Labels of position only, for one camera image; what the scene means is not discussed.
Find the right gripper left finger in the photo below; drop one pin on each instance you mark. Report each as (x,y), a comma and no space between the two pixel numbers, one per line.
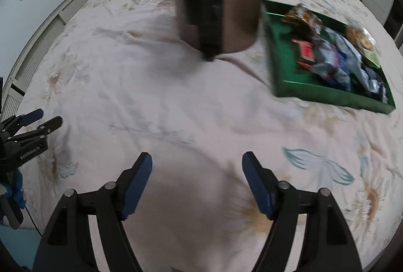
(66,242)

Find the light blue packet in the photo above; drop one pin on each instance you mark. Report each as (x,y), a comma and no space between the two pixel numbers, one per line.
(353,57)

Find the clear bag orange snacks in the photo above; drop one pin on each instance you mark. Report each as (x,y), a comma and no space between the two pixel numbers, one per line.
(360,37)

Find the red candy packet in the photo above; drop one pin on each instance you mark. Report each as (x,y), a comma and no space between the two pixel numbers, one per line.
(306,54)

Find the dark blue snack packet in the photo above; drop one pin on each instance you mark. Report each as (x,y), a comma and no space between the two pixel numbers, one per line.
(377,89)

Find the floral pink bedspread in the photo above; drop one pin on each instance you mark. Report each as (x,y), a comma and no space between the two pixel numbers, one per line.
(124,83)

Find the blue gloved hand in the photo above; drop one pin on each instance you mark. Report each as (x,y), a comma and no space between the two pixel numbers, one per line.
(12,198)

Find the brown nutritious snack bag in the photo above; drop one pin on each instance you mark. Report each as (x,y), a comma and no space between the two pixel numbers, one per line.
(302,16)

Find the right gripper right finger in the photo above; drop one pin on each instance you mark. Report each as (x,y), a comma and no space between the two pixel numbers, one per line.
(327,244)

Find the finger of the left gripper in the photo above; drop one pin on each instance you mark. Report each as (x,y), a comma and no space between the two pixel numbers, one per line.
(47,126)
(13,124)

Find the white radiator cover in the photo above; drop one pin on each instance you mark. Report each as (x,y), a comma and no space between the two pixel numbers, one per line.
(33,53)

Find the green tray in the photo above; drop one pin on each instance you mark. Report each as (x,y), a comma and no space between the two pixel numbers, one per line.
(292,80)

